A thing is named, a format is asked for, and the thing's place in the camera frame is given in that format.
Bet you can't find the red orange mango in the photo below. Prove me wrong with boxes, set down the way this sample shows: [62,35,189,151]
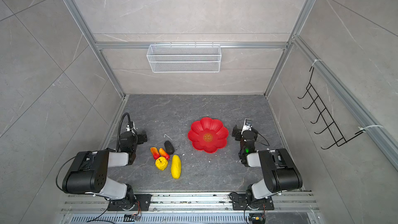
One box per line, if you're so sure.
[159,148,170,160]
[150,147,161,160]

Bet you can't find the dark fake avocado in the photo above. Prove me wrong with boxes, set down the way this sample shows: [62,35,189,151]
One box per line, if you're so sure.
[164,141,175,155]

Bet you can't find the yellow fake apple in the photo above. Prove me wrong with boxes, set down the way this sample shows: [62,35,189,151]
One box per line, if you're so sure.
[155,157,169,171]

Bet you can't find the long yellow fake fruit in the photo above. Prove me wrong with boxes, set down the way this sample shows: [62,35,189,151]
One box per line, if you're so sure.
[171,155,181,179]

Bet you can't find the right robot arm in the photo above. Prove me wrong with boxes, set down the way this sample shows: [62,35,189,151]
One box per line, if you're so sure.
[232,124,303,203]

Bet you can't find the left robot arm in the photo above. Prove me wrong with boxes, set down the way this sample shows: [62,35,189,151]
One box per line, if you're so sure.
[56,112,147,202]

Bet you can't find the red flower-shaped fruit bowl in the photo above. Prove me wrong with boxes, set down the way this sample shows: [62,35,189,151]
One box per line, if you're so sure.
[188,117,229,153]

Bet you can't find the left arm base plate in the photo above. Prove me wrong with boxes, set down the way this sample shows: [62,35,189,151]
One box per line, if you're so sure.
[107,194,152,211]

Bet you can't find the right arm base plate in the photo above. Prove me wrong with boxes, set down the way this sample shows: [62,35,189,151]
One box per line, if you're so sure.
[229,192,275,211]

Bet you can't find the white wire mesh basket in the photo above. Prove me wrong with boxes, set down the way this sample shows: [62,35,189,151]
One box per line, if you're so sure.
[147,44,222,73]

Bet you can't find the black wire hook rack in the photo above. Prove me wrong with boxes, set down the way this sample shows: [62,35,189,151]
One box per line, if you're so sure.
[297,67,365,150]

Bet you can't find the aluminium rail at front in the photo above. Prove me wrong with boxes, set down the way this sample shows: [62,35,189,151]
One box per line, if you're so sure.
[59,191,320,214]

